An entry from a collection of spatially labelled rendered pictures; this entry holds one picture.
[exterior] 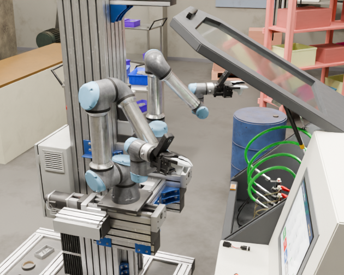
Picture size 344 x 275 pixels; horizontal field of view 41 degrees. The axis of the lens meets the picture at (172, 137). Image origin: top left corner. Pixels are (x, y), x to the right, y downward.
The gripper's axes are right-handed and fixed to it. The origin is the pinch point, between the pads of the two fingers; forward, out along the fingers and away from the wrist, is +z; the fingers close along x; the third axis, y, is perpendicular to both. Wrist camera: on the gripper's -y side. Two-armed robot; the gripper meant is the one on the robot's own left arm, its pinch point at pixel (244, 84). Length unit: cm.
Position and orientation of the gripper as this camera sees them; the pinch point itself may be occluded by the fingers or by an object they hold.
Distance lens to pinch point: 290.0
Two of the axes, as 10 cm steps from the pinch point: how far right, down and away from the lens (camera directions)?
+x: 1.3, 4.9, -8.6
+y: -0.1, 8.7, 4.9
